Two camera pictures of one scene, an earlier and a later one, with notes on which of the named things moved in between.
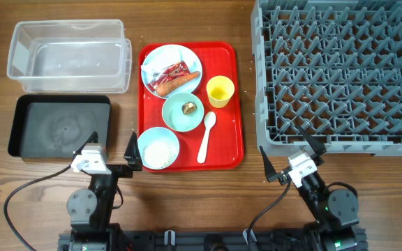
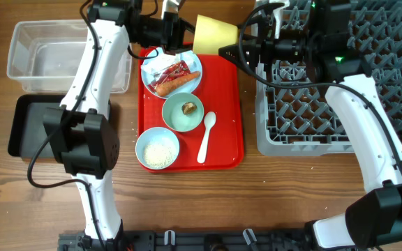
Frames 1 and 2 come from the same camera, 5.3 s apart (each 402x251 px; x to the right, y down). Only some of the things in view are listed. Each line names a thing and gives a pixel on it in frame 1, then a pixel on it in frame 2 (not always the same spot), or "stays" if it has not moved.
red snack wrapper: [171, 72] stays
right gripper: [281, 174] → [264, 51]
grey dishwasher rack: [351, 72] stays
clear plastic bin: [77, 56] stays
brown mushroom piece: [188, 108] stays
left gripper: [132, 156] → [171, 35]
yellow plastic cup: [219, 90] → [209, 35]
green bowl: [176, 118] stays
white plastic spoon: [209, 119] stays
